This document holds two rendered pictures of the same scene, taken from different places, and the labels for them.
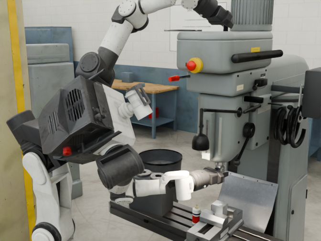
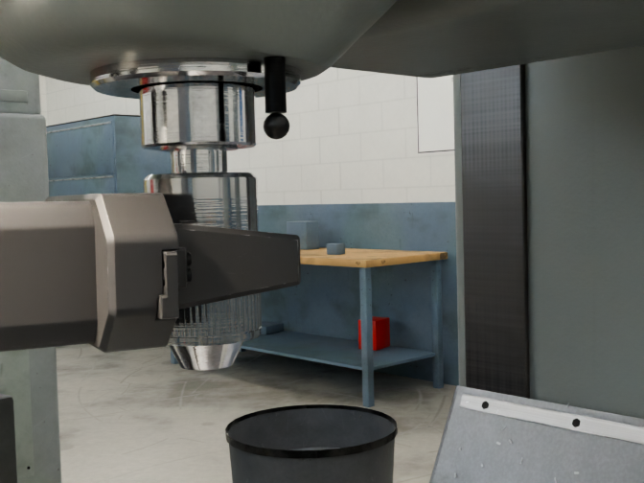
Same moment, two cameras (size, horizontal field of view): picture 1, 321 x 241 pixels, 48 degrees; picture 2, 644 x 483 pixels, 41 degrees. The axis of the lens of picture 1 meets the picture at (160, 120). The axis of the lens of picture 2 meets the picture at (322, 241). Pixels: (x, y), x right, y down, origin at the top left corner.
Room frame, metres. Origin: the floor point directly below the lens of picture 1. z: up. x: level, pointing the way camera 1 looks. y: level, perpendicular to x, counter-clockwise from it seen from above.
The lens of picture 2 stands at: (1.26, -0.38, 1.26)
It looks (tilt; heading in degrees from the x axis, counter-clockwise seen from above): 3 degrees down; 9
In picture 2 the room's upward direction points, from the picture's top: 2 degrees counter-clockwise
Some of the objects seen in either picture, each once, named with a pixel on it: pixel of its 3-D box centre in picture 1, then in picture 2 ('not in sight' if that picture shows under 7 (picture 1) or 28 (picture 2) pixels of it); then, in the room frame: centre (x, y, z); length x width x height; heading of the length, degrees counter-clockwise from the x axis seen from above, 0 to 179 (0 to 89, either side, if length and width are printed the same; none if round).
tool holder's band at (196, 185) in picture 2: (219, 167); (200, 186); (1.61, -0.28, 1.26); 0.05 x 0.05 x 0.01
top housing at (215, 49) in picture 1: (226, 49); not in sight; (1.62, -0.29, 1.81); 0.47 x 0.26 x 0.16; 141
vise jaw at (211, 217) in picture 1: (213, 218); not in sight; (1.56, -0.25, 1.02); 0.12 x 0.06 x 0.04; 53
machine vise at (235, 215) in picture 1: (216, 222); not in sight; (1.58, -0.27, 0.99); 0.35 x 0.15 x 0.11; 143
